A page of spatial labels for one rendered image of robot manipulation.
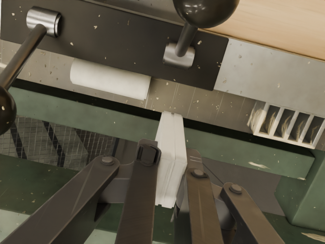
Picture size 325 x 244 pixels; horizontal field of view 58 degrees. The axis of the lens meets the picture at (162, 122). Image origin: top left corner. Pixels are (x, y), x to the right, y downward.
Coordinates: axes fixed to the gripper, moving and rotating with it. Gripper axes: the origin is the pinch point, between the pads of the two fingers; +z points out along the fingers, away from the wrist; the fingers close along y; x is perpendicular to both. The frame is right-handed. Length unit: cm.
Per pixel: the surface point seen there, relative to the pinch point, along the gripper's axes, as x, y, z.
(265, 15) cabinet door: 9.7, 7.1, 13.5
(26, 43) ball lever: 3.1, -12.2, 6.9
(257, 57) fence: 6.0, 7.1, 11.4
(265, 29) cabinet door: 8.5, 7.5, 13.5
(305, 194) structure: -11.3, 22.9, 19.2
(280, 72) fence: 5.2, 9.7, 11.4
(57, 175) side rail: -17.0, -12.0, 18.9
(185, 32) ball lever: 6.9, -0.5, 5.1
